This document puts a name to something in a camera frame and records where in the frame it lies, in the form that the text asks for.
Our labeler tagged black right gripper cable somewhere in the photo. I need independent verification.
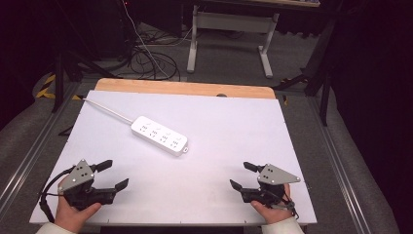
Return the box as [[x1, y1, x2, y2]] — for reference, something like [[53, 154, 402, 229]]
[[276, 194, 300, 219]]

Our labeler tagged wooden table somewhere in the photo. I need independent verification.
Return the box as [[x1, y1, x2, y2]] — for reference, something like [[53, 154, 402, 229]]
[[94, 77, 277, 99]]

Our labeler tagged black metal stand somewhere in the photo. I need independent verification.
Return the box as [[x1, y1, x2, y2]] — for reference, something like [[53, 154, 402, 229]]
[[51, 48, 122, 113], [272, 18, 337, 127]]

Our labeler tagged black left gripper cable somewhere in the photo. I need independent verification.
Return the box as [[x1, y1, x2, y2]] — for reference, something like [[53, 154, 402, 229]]
[[38, 165, 77, 224]]

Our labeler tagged white floor cable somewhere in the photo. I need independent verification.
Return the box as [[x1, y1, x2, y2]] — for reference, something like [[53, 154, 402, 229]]
[[121, 0, 193, 80]]

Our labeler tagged aluminium floor rail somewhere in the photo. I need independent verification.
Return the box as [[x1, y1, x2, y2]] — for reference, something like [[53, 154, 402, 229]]
[[0, 81, 81, 211], [307, 97, 376, 234]]

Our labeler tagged yellow black floor tape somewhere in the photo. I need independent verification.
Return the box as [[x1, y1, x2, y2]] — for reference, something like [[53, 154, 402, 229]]
[[35, 73, 83, 101]]

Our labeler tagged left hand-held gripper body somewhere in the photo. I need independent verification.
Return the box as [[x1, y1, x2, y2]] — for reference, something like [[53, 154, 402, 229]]
[[57, 158, 117, 211]]

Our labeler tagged white power strip cable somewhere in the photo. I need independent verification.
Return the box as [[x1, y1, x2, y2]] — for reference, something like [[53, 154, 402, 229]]
[[82, 97, 134, 125]]

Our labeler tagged white metal desk frame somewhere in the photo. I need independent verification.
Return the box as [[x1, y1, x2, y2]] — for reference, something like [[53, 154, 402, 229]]
[[186, 4, 281, 79]]

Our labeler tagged black floor cable bundle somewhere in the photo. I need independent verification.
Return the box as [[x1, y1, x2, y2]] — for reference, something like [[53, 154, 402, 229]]
[[129, 45, 181, 82]]

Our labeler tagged person's right hand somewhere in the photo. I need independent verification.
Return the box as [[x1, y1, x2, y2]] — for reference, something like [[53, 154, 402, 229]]
[[250, 183, 293, 225]]

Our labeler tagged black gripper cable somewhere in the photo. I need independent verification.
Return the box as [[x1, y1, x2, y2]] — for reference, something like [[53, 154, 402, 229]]
[[276, 194, 300, 219], [38, 165, 77, 224]]

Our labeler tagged white power strip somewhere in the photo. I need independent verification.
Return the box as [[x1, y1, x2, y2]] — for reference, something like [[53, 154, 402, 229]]
[[131, 115, 190, 157]]

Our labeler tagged person's left hand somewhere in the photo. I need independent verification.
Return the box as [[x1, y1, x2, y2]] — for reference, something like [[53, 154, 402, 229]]
[[54, 185, 102, 234]]

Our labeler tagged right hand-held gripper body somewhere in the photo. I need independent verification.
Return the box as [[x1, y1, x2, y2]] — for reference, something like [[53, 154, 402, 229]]
[[241, 163, 301, 207]]

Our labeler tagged white work board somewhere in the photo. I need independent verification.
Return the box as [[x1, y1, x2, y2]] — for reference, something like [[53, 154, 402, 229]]
[[29, 90, 318, 226]]

